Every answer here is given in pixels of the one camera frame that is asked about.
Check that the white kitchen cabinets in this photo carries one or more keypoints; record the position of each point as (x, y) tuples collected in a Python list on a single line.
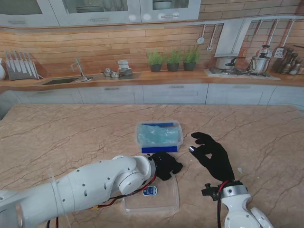
[(95, 19), (175, 93)]

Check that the bowl inside cabinet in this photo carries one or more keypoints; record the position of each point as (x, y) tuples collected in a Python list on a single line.
[(162, 4)]

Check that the white lower kitchen cabinets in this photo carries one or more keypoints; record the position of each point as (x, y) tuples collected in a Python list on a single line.
[(175, 93)]

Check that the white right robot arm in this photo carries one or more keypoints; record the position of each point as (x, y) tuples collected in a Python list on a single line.
[(237, 209)]

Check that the white jug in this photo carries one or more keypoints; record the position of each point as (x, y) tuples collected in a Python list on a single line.
[(2, 71)]

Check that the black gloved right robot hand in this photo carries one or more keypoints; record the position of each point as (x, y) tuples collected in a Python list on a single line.
[(216, 161)]

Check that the clear plastic crate lid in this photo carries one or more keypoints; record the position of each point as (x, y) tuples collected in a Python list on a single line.
[(164, 199)]

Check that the clear plastic crate blue strips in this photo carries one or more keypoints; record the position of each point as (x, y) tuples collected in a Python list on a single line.
[(158, 150)]

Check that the small silver bowls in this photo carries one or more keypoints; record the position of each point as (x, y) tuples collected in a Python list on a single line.
[(111, 73)]

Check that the white upper kitchen cabinets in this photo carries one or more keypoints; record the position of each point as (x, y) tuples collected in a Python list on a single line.
[(95, 19)]

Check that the hanging steel grater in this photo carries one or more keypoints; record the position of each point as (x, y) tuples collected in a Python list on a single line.
[(279, 52)]

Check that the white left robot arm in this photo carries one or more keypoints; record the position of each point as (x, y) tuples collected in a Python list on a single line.
[(83, 187)]

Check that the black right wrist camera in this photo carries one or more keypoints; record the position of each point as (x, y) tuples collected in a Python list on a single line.
[(210, 192)]

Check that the hanging steel utensil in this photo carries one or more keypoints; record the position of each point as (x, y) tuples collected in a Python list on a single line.
[(209, 47)]

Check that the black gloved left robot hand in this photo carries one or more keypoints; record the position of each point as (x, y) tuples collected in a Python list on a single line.
[(166, 166)]

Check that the plates stack inside cabinet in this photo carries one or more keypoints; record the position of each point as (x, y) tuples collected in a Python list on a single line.
[(90, 9)]

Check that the small white plastic scrap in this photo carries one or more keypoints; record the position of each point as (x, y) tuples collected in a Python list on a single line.
[(240, 170)]

